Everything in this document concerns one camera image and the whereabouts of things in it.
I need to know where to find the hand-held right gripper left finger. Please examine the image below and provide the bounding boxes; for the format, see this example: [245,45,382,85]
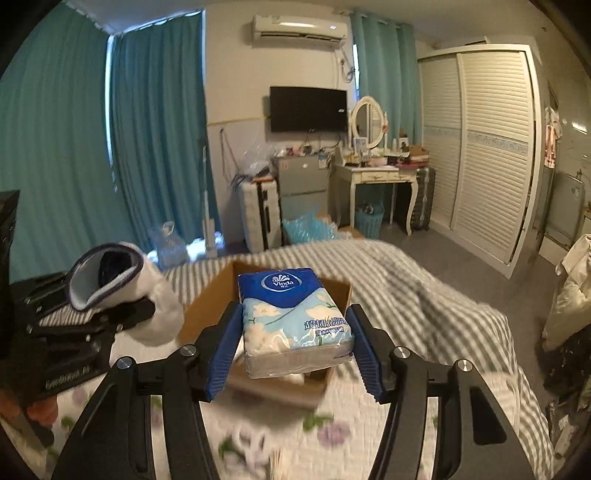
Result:
[50,302,245,480]

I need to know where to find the floral bed sheet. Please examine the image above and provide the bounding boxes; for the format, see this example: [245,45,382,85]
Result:
[0,332,439,480]

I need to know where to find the brown cardboard box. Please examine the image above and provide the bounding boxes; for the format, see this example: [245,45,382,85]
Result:
[178,261,352,409]

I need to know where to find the wide teal curtain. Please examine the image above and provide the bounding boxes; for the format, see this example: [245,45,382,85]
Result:
[0,4,114,283]

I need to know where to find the grey mini fridge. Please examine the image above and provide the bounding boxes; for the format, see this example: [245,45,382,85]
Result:
[271,154,331,222]

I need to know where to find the narrow teal curtain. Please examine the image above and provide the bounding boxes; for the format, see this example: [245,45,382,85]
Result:
[351,11,421,153]

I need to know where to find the striped grey bed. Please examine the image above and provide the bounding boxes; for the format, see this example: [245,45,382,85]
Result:
[39,237,555,480]

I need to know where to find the white oval vanity mirror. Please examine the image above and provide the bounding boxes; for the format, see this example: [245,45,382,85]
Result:
[349,95,389,151]

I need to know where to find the white sock with navy cuff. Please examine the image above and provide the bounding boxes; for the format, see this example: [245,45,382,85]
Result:
[67,241,185,347]

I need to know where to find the grey suitcase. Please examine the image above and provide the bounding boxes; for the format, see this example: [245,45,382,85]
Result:
[409,166,435,232]

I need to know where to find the white cloth pile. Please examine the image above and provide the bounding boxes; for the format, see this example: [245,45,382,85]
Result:
[542,234,591,352]

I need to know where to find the teal woven waste basket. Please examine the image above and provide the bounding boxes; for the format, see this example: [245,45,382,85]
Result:
[355,203,385,240]

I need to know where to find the blue plastic bags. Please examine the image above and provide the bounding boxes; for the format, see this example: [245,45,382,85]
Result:
[283,213,342,247]

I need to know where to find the white dressing table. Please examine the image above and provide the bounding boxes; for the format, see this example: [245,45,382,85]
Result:
[333,162,414,236]

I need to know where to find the black plastic bag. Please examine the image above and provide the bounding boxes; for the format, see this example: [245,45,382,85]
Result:
[544,331,591,398]

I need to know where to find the clear plastic bag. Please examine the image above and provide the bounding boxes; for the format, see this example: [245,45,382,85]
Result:
[238,134,274,182]

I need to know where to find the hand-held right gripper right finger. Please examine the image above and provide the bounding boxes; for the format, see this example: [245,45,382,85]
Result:
[346,304,557,480]

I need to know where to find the black wall television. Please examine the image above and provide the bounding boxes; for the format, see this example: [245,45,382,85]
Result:
[269,86,348,134]

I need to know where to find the white air conditioner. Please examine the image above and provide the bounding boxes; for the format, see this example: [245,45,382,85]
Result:
[252,14,349,49]

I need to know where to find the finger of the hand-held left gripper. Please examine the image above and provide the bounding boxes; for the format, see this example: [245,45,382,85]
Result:
[27,299,156,341]
[23,271,71,320]

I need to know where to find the hanging pink white clothes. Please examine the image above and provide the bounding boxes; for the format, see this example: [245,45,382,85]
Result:
[544,105,562,169]

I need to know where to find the white suitcase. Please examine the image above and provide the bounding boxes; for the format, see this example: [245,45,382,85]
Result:
[238,180,283,253]

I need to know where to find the blue floral tissue pack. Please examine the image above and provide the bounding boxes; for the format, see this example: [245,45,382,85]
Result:
[237,267,356,380]

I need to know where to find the white louvered wardrobe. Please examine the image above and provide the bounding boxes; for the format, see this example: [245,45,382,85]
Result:
[418,44,543,280]

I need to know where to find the person's left hand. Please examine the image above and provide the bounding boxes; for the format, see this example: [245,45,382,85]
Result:
[25,392,59,428]

